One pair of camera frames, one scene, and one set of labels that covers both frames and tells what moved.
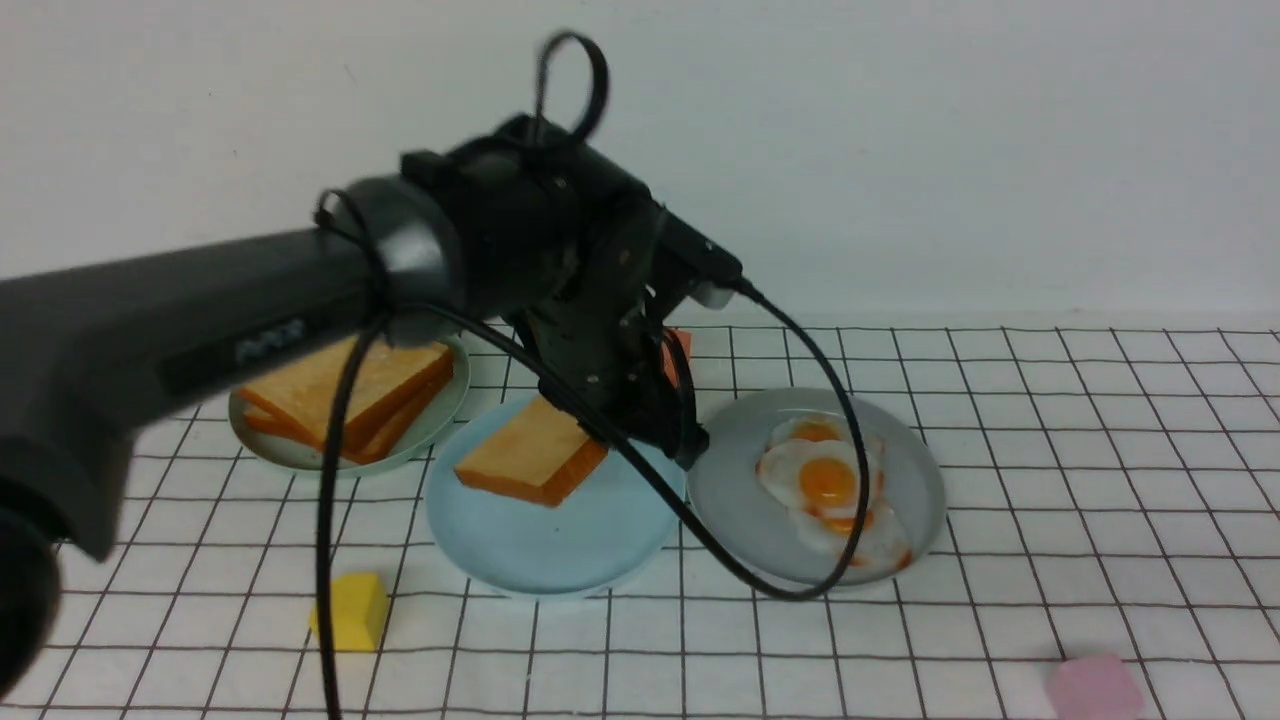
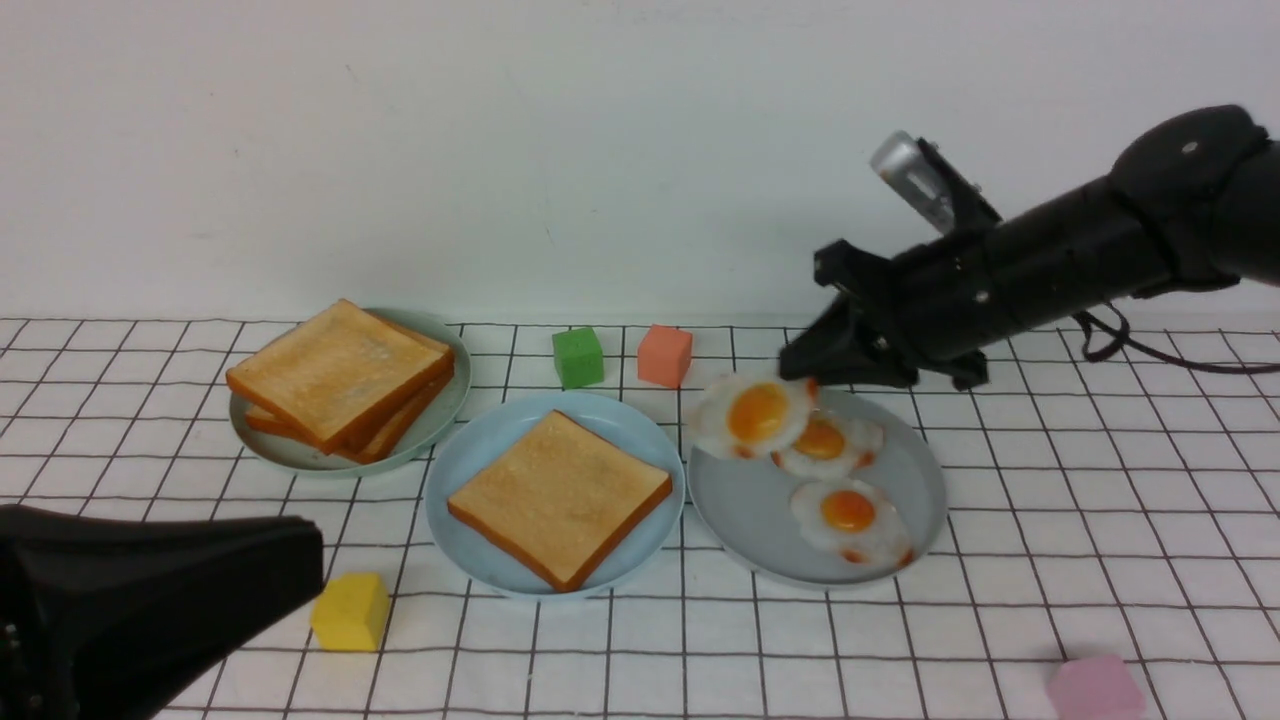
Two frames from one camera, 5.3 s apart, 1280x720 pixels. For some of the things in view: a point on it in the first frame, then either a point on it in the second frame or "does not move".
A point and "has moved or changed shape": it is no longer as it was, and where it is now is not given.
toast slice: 311,397 does not move
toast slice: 538,461 has moved or changed shape
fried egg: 824,476 → 752,415
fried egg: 821,428 does not move
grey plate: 728,495 does not move
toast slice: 375,446 does not move
